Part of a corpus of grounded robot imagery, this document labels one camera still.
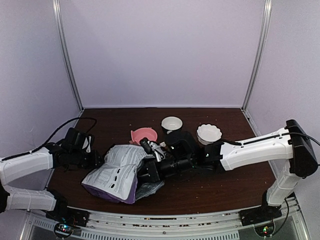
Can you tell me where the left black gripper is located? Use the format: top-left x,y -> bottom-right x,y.
70,148 -> 105,169

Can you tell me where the purple pet food bag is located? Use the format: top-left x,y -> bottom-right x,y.
81,144 -> 165,205

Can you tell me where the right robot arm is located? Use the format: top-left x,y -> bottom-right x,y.
137,119 -> 319,221

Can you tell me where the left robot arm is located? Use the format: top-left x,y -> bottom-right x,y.
0,128 -> 104,222

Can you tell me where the pink cat-ear bowl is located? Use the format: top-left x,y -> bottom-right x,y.
130,127 -> 158,145

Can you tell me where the dark blue ceramic bowl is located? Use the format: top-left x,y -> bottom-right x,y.
160,116 -> 183,135

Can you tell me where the white scalloped bowl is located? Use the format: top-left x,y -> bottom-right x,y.
196,124 -> 222,145

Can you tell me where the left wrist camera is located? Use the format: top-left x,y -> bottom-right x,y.
82,135 -> 94,153

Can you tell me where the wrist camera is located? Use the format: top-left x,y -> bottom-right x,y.
139,137 -> 166,162
82,135 -> 94,153

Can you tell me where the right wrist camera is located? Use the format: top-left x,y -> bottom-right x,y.
139,137 -> 166,162

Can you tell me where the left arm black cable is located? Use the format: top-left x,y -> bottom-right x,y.
0,117 -> 98,161

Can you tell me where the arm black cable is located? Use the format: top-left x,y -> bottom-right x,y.
0,117 -> 98,161
282,131 -> 320,166

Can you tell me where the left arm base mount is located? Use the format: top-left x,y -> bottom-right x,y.
44,190 -> 90,240

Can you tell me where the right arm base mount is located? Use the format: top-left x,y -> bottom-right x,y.
239,200 -> 282,238

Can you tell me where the front aluminium rail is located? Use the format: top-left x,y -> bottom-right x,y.
24,208 -> 305,240

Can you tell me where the left aluminium frame post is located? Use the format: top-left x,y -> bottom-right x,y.
52,0 -> 84,112

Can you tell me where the aluminium frame post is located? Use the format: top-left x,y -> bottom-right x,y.
241,0 -> 273,111
52,0 -> 84,112

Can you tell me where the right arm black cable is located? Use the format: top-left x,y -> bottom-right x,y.
282,131 -> 320,166

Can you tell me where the right aluminium frame post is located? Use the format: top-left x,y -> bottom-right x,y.
241,0 -> 273,111

